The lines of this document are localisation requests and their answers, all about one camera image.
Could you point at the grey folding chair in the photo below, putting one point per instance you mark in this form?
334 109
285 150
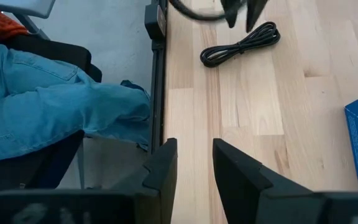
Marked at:
20 6

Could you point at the orange cloth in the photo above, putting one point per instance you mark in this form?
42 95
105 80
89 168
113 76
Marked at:
2 25

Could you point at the black chair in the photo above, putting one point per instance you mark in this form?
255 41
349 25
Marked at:
57 53

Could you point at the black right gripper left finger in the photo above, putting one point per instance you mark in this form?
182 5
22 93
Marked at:
163 174

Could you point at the black metal table frame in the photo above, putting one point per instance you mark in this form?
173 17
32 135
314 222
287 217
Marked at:
158 93

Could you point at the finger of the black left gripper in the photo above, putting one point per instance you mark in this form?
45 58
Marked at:
255 14
230 12

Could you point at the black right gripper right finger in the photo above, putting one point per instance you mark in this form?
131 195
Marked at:
244 186

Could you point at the black table-level camera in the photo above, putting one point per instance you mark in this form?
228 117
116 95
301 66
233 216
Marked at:
154 20

